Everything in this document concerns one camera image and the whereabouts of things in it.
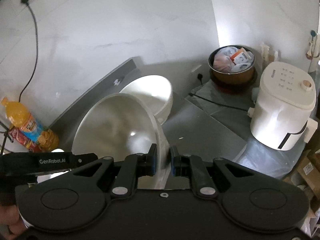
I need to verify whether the large metal bowl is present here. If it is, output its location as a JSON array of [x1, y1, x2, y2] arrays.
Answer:
[[72, 93, 170, 189]]

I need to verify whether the white ceramic bowl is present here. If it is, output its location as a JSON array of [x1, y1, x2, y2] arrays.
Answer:
[[120, 75, 173, 125]]

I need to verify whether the left hand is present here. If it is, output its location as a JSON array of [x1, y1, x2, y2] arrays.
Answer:
[[1, 205, 27, 239]]

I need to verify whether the red drink can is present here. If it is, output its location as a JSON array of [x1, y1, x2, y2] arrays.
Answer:
[[8, 126, 42, 153]]

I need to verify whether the orange juice bottle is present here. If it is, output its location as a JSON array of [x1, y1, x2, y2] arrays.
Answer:
[[1, 97, 59, 152]]

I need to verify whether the white air fryer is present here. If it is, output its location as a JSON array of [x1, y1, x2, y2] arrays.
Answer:
[[248, 62, 318, 151]]

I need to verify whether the brown pot with trash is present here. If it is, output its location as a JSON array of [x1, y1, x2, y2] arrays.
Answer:
[[208, 45, 255, 86]]

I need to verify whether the cardboard box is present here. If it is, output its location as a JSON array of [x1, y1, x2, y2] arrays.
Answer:
[[297, 150, 319, 199]]

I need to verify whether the black power cable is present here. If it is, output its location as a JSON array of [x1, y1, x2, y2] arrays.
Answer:
[[0, 0, 39, 156]]

